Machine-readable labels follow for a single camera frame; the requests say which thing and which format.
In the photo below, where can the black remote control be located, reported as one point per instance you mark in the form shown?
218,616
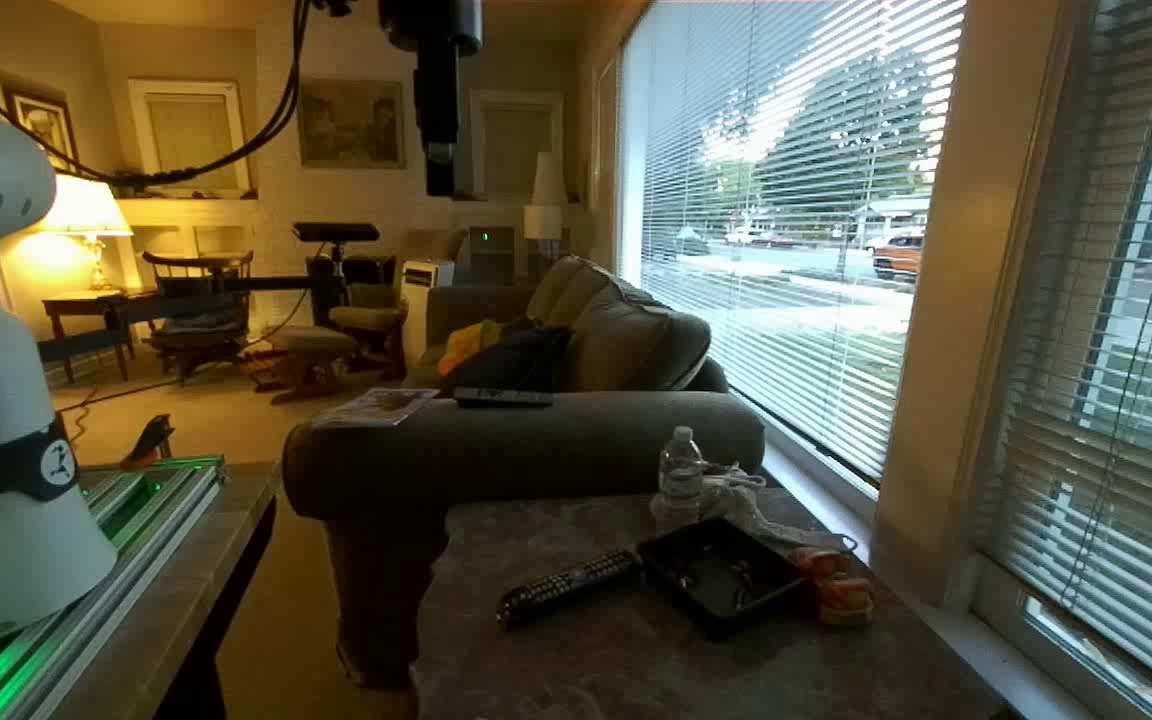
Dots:
561,589

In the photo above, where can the white framed wall panel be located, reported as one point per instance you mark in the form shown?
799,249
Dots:
189,143
516,147

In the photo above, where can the dark wooden side table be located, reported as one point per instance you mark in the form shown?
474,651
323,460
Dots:
86,318

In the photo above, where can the black plastic tray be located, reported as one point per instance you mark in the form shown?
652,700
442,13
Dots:
723,578

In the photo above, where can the olive sofa cushion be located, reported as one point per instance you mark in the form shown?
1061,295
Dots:
616,342

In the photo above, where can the wide white window blinds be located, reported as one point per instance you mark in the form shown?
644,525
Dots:
801,281

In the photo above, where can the dinosaur magazine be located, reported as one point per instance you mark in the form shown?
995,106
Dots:
376,405

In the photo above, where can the grey fabric sofa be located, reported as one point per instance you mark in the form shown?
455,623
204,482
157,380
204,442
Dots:
498,451

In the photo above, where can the yellow throw pillow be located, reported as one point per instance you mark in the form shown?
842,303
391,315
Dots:
466,345

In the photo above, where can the orange parked car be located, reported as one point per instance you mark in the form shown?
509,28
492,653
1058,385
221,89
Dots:
899,257

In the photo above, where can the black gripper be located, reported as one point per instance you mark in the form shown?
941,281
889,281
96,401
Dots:
437,101

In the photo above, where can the narrow white window blinds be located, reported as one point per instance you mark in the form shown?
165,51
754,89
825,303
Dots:
1118,401

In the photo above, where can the black stereo camera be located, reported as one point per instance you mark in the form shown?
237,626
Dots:
336,232

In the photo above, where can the small dark framed picture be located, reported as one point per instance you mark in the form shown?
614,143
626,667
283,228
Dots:
42,122

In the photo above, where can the cushioned wooden armchair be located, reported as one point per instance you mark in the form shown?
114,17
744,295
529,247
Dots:
360,325

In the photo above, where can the orange snack packet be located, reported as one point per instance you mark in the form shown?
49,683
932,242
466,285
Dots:
842,594

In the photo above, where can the grey appliance box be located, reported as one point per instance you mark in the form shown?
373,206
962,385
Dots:
484,257

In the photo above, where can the dark wooden chair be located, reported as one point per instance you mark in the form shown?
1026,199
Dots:
200,325

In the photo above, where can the Husky work table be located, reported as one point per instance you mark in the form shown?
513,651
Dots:
196,600

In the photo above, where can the lit table lamp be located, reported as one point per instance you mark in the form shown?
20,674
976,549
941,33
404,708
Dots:
82,210

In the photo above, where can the clear plastic water bottle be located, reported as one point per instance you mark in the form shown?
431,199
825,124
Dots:
680,470

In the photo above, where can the dark throw pillow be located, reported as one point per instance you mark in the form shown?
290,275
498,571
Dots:
516,363

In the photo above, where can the white crumpled plastic bag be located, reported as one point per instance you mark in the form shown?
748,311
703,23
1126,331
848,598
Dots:
737,498

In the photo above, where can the silver remote control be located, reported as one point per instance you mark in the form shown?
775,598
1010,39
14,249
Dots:
501,398

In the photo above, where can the small white lamp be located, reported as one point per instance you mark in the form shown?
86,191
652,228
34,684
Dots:
544,214

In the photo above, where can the large framed wall picture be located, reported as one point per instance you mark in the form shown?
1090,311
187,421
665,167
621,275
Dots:
348,122

